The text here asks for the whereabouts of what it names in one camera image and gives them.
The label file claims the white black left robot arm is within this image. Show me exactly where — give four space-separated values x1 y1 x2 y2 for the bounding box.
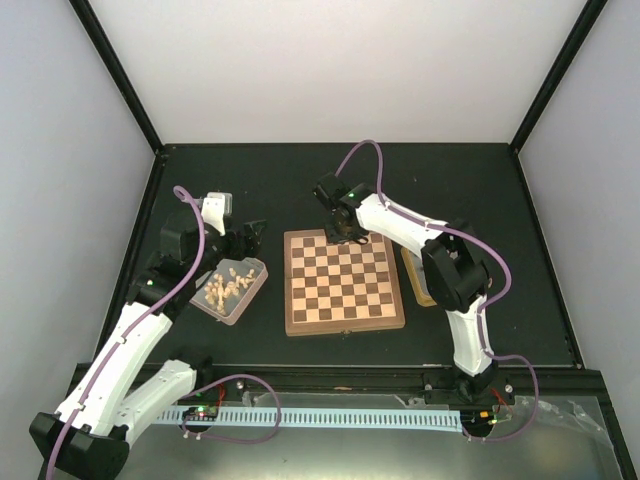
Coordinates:
29 212 267 479

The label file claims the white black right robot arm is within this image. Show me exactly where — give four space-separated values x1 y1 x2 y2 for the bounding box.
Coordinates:
313 173 496 403

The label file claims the light wooden chess pieces pile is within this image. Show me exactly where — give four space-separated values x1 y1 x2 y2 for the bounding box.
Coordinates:
203 267 256 320

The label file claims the wooden chess board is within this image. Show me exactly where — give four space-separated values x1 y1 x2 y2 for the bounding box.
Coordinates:
284 230 405 337

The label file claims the left circuit board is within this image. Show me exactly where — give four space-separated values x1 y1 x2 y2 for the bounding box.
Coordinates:
183 406 219 422

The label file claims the circuit board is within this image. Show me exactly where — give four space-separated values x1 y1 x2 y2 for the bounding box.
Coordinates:
460 410 512 426
183 406 219 422

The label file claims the right circuit board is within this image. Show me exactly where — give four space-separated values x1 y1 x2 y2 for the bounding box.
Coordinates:
460 410 512 426

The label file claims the pink metal tin tray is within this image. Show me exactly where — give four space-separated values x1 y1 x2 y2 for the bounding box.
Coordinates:
190 257 268 326

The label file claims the gold metal tin tray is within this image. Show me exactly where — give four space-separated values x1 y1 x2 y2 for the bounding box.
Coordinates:
400 247 436 307

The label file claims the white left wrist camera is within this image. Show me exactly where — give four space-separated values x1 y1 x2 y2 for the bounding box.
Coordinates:
201 192 233 236

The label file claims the black mounting rail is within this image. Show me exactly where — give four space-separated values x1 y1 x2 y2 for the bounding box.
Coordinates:
196 364 608 401

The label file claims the light blue cable duct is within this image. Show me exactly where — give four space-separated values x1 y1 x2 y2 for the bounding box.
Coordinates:
186 406 462 433

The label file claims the black frame post left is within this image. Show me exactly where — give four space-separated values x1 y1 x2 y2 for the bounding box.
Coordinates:
68 0 163 154

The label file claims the black frame post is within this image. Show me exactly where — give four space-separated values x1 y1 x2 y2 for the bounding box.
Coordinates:
68 0 163 154
510 0 608 154

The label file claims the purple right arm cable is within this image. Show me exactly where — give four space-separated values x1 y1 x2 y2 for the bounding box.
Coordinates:
335 139 541 444

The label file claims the black frame post right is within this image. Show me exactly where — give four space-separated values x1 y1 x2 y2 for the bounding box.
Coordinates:
510 0 608 154

